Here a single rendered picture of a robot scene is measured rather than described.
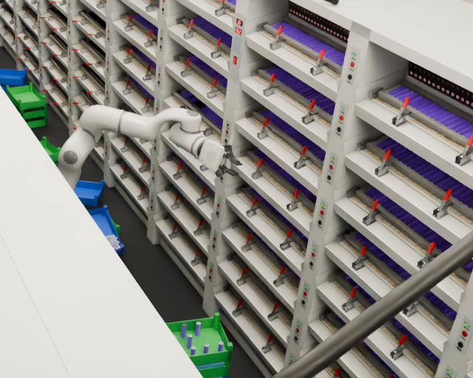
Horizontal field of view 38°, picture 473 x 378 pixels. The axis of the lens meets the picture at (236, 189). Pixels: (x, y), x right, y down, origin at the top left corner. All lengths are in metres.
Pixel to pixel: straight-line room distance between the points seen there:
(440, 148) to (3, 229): 1.37
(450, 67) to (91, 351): 1.41
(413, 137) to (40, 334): 1.47
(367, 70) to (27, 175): 1.34
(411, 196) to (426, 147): 0.19
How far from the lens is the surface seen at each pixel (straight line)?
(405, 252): 2.26
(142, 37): 3.84
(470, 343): 2.15
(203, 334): 2.86
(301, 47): 2.61
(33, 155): 1.28
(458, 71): 1.97
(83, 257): 1.01
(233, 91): 2.93
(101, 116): 2.67
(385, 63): 2.31
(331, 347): 0.77
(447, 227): 2.09
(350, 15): 2.33
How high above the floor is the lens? 2.32
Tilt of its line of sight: 30 degrees down
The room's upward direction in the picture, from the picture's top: 7 degrees clockwise
